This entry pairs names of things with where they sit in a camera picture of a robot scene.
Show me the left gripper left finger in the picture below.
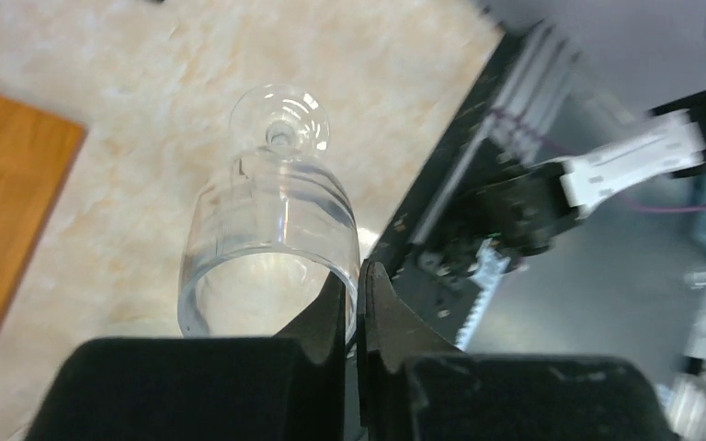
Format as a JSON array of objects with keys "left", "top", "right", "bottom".
[{"left": 27, "top": 276, "right": 346, "bottom": 440}]

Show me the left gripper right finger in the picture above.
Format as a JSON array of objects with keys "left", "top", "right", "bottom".
[{"left": 357, "top": 261, "right": 676, "bottom": 440}]

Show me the clear wine glass back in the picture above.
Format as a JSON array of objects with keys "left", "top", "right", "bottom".
[{"left": 177, "top": 84, "right": 361, "bottom": 338}]

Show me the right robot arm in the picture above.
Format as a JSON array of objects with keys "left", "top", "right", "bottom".
[{"left": 420, "top": 91, "right": 706, "bottom": 440}]

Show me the gold wine glass rack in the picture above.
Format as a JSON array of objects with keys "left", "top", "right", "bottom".
[{"left": 0, "top": 95, "right": 86, "bottom": 326}]

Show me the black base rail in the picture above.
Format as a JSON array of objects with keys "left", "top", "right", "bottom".
[{"left": 371, "top": 21, "right": 580, "bottom": 349}]

